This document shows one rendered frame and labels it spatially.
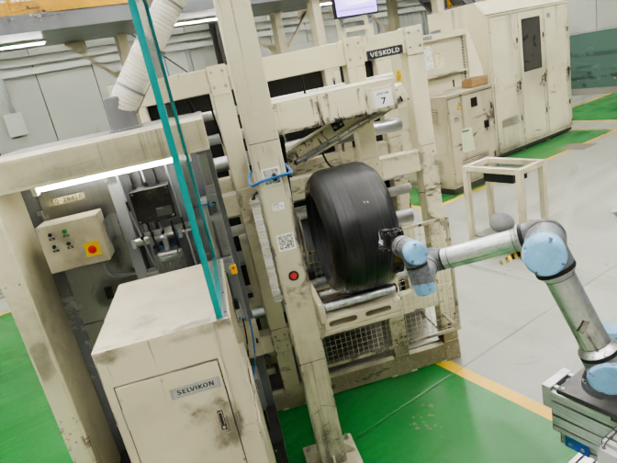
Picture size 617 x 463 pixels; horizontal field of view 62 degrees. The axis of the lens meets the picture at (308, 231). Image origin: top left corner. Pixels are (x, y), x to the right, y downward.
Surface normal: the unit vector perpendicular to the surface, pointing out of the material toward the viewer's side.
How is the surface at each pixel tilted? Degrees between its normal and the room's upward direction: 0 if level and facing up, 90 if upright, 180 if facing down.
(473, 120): 90
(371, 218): 67
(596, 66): 90
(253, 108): 90
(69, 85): 90
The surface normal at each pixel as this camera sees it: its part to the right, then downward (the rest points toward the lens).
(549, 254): -0.49, 0.24
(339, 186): -0.05, -0.63
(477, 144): 0.54, 0.15
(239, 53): 0.21, 0.26
